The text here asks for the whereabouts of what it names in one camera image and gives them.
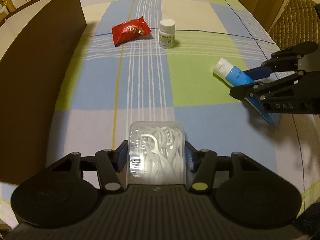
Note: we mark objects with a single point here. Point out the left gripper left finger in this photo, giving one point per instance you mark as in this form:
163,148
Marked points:
108,164

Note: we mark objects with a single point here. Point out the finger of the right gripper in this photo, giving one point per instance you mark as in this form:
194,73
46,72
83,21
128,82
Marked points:
281,61
282,90

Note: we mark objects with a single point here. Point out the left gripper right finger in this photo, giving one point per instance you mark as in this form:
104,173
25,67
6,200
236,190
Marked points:
200,168

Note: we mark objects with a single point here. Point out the blue white cream tube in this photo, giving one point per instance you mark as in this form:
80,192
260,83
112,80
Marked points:
233,76

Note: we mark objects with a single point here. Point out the clear dental floss box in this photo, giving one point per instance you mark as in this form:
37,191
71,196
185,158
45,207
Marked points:
156,153

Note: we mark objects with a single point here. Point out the quilted brown chair back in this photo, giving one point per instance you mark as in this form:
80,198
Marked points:
298,23

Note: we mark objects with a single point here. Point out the small white pill bottle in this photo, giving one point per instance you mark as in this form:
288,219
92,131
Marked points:
166,33

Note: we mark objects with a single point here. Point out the checkered tablecloth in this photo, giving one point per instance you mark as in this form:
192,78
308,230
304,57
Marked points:
107,87

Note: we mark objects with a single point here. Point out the red snack packet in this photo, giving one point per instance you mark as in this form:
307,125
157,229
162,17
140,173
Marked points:
130,30

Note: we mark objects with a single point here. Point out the large brown cardboard box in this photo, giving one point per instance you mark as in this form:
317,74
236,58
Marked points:
37,43

